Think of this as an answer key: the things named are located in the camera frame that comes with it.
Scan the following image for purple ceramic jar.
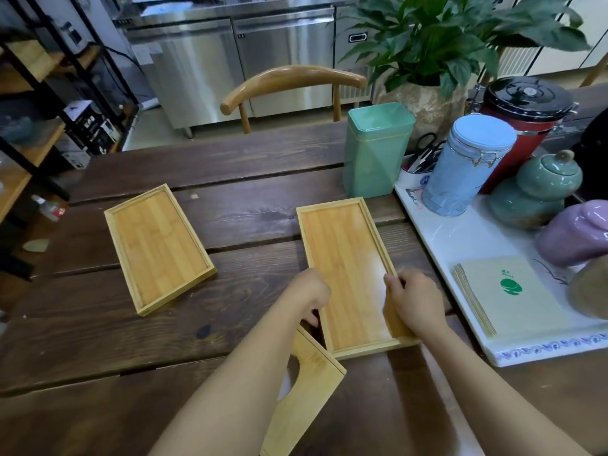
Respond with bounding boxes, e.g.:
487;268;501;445
536;199;608;268

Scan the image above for beige ceramic jar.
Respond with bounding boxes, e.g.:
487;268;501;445
567;255;608;321

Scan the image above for black bag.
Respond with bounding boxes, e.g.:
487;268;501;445
569;106;608;201

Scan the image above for wooden chair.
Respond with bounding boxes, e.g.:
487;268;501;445
220;65;369;135

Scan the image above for stainless steel counter cabinet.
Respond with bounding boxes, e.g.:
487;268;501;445
113;0;378;139

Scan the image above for black metal wooden shelf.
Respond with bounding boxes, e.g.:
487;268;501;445
0;0;143;281

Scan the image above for green rectangular tin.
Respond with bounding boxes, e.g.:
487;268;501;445
342;102;416;200

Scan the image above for white utensil cup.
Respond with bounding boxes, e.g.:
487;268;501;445
400;155;435;191

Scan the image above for person's right hand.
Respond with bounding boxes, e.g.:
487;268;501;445
383;269;450;339

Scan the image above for person's left hand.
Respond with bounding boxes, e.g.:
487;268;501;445
284;268;332;328

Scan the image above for green leafy plant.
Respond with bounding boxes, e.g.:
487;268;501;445
339;0;592;101

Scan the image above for blue glass clip-lid jar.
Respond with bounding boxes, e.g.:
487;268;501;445
422;114;518;217

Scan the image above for green ceramic gourd jar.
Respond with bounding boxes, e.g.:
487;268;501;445
487;150;583;230

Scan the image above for person's left forearm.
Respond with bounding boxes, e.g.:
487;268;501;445
149;292;312;456

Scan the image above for person's right forearm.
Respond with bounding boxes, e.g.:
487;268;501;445
414;324;592;456

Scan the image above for bamboo board with cutout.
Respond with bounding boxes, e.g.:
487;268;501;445
260;326;347;456

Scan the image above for long bamboo tray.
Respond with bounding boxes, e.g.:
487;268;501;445
296;197;421;361

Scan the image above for beige stone plant pot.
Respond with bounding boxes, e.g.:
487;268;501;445
374;80;469;149

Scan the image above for white ceramic tray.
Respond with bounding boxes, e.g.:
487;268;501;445
394;170;608;368

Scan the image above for black-handled scissors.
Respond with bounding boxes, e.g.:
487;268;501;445
408;133;446;174

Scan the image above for wide bamboo tray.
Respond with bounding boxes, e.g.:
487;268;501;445
104;183;217;317

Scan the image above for stack of beige paper packets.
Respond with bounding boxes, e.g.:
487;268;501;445
452;255;573;339

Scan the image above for clear bottle with red label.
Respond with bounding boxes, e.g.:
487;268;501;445
31;194;67;223

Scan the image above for red canister with black lid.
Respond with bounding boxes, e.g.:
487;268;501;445
468;77;579;195

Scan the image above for black printed box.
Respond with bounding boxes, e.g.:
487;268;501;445
63;100;122;157

